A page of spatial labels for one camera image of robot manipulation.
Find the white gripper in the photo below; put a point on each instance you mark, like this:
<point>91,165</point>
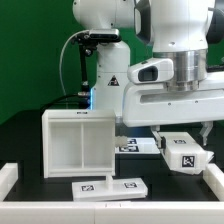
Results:
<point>152,104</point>

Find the white cabinet top block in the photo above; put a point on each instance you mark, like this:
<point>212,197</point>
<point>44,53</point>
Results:
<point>183,154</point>

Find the white door panel with peg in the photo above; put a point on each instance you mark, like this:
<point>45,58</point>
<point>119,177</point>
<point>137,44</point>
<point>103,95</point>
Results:
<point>109,189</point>

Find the white cabinet body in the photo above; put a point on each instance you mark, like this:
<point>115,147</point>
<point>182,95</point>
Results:
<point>79,142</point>

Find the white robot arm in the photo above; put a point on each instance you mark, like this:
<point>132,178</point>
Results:
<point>175,85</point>

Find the white marker base sheet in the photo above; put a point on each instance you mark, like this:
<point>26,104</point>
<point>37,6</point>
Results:
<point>138,146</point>

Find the white right fence block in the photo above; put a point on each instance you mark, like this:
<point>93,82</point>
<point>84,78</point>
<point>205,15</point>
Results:
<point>214,178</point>

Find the white fence block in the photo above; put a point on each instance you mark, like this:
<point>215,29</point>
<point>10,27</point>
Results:
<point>8,178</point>
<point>214,178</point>

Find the white left fence block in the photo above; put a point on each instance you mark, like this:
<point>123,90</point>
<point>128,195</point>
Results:
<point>8,178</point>

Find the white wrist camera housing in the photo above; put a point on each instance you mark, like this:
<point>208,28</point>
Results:
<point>151,71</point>

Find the black camera stand pole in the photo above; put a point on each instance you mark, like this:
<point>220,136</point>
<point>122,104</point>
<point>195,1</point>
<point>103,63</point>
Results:
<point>84,79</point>

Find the black camera on stand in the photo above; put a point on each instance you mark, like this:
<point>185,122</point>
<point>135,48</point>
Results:
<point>97,36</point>

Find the white front fence rail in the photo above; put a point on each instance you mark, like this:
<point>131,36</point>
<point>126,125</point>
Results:
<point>112,213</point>

